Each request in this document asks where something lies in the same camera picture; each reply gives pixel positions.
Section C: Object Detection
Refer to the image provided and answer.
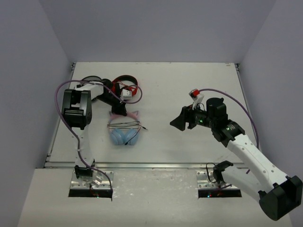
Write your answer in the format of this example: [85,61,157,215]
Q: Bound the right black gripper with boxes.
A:
[170,102,215,131]

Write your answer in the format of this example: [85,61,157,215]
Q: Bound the black headphone audio cable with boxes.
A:
[106,121,149,145]

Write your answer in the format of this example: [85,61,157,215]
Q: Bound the pink blue cat-ear headphones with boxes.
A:
[107,111,143,146]

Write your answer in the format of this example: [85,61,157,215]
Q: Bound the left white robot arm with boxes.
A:
[55,76,127,178]

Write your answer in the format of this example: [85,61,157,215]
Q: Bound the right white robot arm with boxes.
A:
[170,96,303,221]

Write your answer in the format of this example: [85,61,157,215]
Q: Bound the red black headphones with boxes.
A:
[111,75,138,97]

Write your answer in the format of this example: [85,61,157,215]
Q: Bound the white black headphones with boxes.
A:
[74,76,104,98]

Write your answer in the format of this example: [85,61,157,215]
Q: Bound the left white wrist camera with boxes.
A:
[120,89,133,101]

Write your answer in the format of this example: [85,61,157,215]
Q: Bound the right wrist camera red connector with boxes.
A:
[189,89,205,109]

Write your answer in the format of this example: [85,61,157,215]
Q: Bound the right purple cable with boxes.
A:
[198,87,260,175]

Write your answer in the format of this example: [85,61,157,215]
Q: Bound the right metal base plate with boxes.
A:
[196,169,238,190]

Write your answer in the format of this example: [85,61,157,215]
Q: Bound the metal base plate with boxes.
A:
[70,171,114,190]
[196,169,238,190]

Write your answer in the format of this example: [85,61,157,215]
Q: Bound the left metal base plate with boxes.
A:
[70,171,114,190]

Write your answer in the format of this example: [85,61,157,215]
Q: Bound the aluminium rail table edge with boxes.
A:
[45,161,247,171]

